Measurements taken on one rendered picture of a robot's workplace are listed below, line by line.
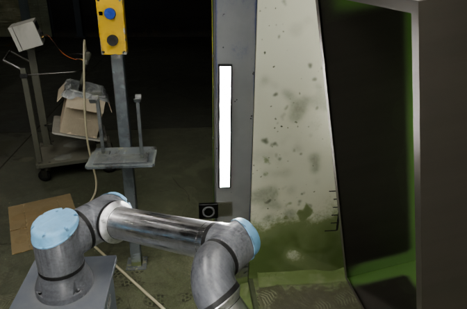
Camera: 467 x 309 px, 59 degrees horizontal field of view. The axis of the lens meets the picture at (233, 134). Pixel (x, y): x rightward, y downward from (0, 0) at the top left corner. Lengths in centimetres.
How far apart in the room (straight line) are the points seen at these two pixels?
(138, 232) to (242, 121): 85
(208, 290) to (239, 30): 118
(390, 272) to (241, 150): 86
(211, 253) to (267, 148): 106
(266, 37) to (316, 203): 92
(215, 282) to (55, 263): 63
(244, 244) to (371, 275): 91
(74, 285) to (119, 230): 24
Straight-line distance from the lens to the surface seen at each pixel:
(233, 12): 186
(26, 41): 368
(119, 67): 213
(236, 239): 112
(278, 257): 243
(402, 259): 198
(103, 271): 167
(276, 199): 221
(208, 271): 106
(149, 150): 220
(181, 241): 124
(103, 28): 205
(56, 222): 148
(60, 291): 156
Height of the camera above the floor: 168
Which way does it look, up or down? 22 degrees down
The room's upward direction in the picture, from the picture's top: 1 degrees clockwise
